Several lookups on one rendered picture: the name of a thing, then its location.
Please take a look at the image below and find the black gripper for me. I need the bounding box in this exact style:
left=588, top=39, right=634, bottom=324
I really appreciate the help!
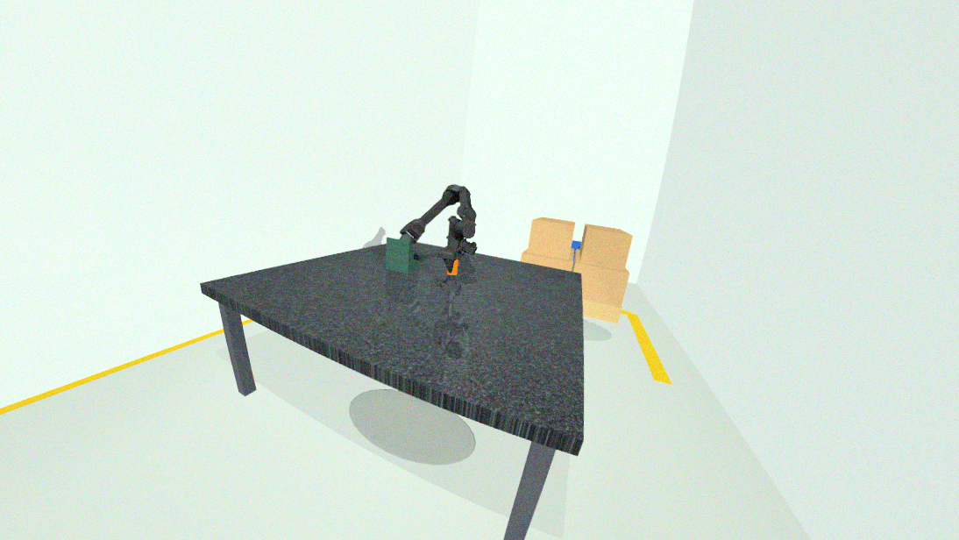
left=438, top=233, right=464, bottom=274

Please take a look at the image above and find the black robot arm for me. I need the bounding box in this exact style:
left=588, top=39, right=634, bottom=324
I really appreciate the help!
left=399, top=184, right=478, bottom=255

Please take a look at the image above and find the grey round pedestal with short shaft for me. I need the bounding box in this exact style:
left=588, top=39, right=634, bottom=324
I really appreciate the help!
left=441, top=275, right=461, bottom=292

